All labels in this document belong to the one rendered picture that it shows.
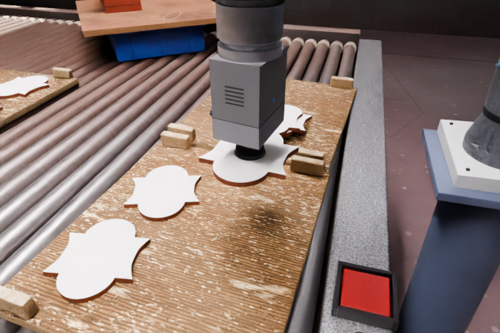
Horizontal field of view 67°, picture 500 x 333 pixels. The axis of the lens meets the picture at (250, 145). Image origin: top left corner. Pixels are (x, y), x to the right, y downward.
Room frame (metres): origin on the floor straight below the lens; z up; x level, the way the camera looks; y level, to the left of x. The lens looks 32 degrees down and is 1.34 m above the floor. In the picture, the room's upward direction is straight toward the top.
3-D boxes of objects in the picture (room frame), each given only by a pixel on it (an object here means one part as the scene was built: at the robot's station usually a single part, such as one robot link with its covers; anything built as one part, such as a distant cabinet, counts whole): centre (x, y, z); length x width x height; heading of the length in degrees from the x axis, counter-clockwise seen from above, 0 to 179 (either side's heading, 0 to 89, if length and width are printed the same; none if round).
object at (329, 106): (0.82, -0.05, 0.93); 0.41 x 0.35 x 0.02; 159
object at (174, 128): (0.68, 0.14, 0.95); 0.06 x 0.02 x 0.03; 69
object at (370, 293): (0.31, -0.15, 0.92); 0.06 x 0.06 x 0.01; 74
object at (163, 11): (1.45, 0.37, 1.03); 0.50 x 0.50 x 0.02; 24
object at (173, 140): (0.65, 0.15, 0.95); 0.06 x 0.02 x 0.03; 71
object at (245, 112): (0.44, 0.01, 1.15); 0.10 x 0.09 x 0.16; 65
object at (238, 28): (0.43, 0.00, 1.23); 0.08 x 0.08 x 0.05
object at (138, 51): (1.39, 0.36, 0.97); 0.31 x 0.31 x 0.10; 24
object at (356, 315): (0.31, -0.15, 0.92); 0.08 x 0.08 x 0.02; 74
